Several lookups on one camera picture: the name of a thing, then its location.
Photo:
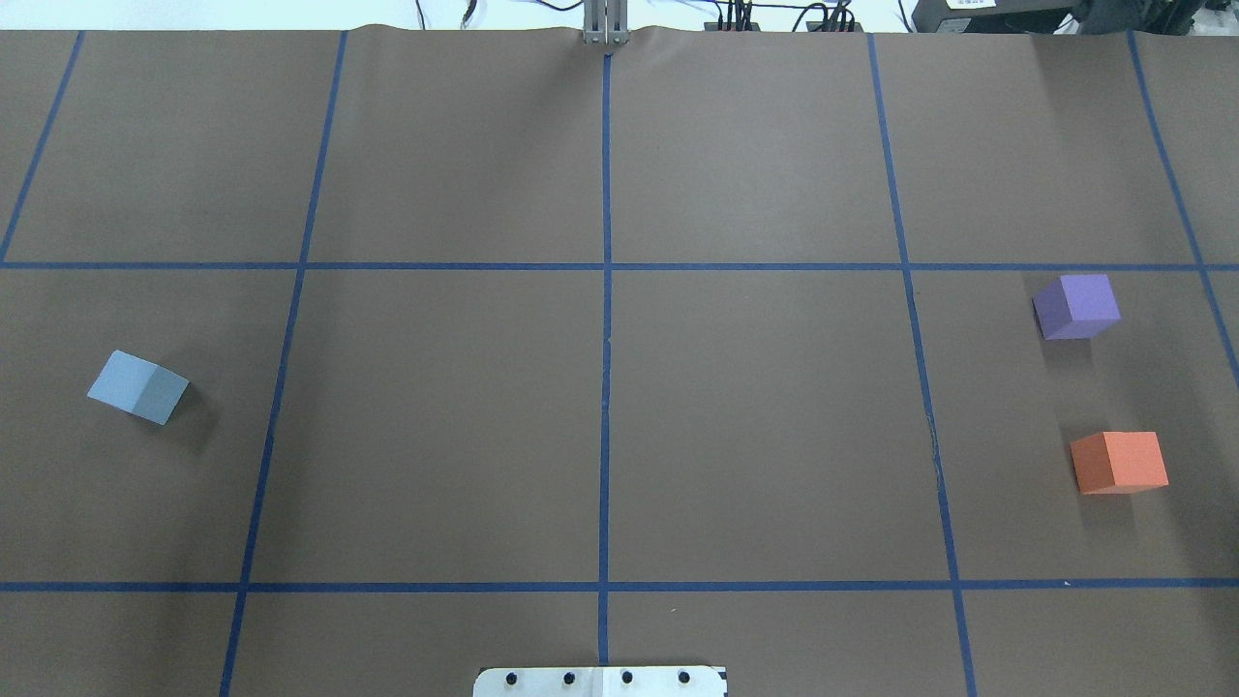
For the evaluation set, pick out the light blue foam block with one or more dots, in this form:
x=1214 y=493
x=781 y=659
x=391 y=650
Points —
x=138 y=387

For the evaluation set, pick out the purple foam block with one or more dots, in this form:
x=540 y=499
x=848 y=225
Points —
x=1076 y=307

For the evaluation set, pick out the orange foam block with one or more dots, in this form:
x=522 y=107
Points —
x=1118 y=463

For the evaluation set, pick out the brown paper table cover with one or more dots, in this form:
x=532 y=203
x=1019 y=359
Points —
x=508 y=352

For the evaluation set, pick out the black device on back edge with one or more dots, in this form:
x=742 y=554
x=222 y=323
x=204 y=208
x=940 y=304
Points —
x=1168 y=18

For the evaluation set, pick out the grey aluminium camera post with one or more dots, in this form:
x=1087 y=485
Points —
x=605 y=22

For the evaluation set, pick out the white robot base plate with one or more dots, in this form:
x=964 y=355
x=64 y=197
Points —
x=692 y=680

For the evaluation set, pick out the black cable connectors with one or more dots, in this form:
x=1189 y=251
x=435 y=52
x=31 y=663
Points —
x=795 y=17

